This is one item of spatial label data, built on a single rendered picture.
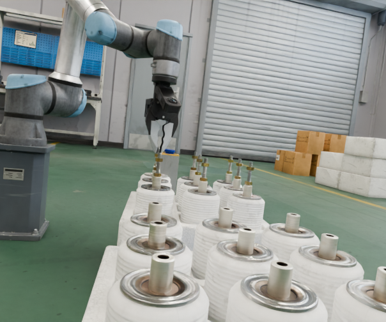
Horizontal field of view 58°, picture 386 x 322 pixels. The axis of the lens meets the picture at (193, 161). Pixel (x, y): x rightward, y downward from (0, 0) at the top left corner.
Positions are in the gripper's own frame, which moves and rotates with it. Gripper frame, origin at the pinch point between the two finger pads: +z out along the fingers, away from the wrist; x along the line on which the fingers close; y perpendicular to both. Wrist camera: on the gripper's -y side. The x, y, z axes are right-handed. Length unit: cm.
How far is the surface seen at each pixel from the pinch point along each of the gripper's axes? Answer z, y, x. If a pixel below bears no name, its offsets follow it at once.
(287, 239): 10, -50, -8
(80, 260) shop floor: 34.4, 5.8, 18.1
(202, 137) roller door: 2, 478, -218
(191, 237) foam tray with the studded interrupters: 18.8, -20.8, -4.0
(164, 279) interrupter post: 8, -65, 17
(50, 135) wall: 26, 523, 32
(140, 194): 10.7, -13.0, 7.2
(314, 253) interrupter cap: 9, -57, -7
